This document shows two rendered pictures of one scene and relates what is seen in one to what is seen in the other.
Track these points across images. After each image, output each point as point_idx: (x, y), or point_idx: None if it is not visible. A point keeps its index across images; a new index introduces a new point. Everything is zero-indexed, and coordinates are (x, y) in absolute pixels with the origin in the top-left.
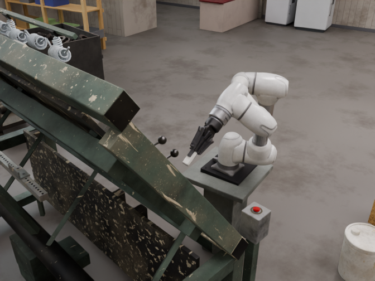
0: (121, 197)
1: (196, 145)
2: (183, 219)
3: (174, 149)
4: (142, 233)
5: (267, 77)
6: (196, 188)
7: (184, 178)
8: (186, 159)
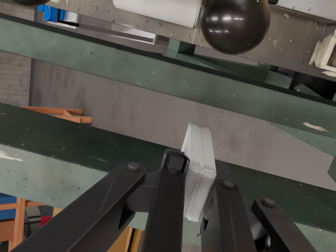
0: None
1: (145, 225)
2: None
3: (215, 5)
4: None
5: None
6: (133, 227)
7: (39, 202)
8: (183, 148)
